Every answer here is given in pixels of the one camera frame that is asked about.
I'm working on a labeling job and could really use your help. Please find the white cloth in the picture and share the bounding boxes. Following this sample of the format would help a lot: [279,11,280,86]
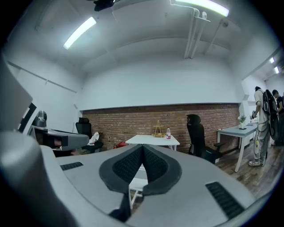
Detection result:
[87,132,100,146]

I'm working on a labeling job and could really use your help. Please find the white flowers in vase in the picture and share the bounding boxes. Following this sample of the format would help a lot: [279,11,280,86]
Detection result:
[237,114,248,129]

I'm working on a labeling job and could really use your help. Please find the black mesh office chair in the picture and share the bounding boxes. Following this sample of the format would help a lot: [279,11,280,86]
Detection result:
[75,117,104,154]

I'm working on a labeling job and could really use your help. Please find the white ceiling pipe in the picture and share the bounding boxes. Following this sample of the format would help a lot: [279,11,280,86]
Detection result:
[189,16,203,59]
[183,8,196,59]

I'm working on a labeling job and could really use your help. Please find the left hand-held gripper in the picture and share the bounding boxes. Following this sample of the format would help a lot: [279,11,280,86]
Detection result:
[0,53,90,151]

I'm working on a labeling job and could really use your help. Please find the black high-back office chair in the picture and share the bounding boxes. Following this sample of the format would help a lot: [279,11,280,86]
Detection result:
[186,114,227,164]

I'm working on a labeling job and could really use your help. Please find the long ceiling light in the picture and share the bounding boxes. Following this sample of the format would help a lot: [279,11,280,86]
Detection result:
[63,16,97,50]

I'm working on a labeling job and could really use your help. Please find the white wall cable trunking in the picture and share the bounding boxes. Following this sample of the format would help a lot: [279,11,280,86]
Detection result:
[8,61,78,94]

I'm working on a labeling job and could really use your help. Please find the thin conduit with round box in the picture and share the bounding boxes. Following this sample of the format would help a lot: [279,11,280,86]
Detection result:
[204,19,229,56]

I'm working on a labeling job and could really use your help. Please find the black jacket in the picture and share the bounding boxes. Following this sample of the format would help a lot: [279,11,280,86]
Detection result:
[186,114,203,126]

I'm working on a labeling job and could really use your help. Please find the grey table white legs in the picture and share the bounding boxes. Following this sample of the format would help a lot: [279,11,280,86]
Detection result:
[216,125,258,173]

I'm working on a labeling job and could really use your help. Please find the white rectangular table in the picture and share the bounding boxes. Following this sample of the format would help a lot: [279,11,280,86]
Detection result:
[125,134,180,152]

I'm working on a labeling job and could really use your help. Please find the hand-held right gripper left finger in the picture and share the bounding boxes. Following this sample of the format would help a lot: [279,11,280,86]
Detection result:
[55,144,142,222]

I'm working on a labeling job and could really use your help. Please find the black ceiling device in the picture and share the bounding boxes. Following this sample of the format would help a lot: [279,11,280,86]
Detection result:
[93,0,116,12]

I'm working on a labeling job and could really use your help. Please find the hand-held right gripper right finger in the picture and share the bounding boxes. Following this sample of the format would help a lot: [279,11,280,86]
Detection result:
[127,144,256,227]

